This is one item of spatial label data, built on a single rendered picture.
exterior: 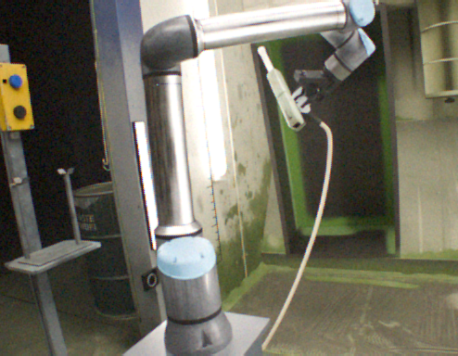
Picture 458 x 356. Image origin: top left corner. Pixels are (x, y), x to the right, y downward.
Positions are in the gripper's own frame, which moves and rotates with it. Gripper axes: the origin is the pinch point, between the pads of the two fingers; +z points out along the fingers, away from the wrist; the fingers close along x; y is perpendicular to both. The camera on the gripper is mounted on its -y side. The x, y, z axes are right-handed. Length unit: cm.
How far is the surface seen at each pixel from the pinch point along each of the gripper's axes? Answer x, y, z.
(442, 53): 77, 134, -56
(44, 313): -39, -51, 117
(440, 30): 88, 127, -65
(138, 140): 28, -27, 64
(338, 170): 18, 78, 28
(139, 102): 45, -30, 56
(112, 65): 57, -48, 50
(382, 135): 19, 80, -3
